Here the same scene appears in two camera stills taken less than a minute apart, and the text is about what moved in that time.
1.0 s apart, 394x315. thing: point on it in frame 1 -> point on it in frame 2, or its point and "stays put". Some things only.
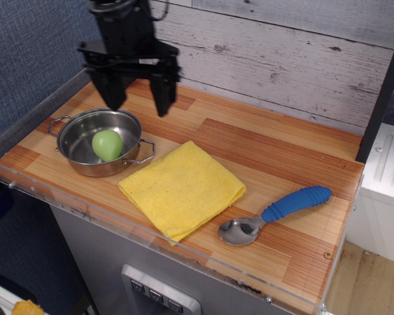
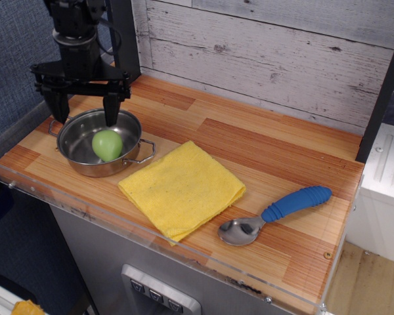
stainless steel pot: x=75 y=133 stays put
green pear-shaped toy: x=108 y=144 stays put
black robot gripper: x=127 y=45 -> x=80 y=72
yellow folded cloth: x=182 y=191 stays put
